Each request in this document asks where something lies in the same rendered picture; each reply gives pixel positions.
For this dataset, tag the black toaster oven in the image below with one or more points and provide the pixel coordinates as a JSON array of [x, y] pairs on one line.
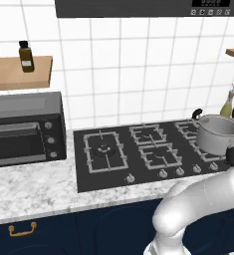
[[24, 131]]

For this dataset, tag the silver hob knob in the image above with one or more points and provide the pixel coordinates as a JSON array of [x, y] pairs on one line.
[[196, 168], [180, 171], [130, 178], [214, 166], [162, 173]]

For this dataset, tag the dark olive bottle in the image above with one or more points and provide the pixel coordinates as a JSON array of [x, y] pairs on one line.
[[26, 58]]

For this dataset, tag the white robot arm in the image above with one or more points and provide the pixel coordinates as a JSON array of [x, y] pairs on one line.
[[194, 205]]

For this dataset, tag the black gas hob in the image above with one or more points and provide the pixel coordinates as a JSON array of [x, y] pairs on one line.
[[148, 154]]

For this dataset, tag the silver cooking pot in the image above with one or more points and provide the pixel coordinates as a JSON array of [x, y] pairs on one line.
[[218, 134]]

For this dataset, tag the black range hood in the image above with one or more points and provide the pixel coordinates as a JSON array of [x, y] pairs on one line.
[[145, 7]]

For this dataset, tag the navy drawer front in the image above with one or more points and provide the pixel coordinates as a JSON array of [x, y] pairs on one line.
[[29, 232]]

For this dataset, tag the navy cupboard door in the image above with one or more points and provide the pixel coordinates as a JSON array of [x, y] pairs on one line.
[[118, 229]]

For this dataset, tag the yellow-green oil bottle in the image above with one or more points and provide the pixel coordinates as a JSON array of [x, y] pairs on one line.
[[227, 105]]

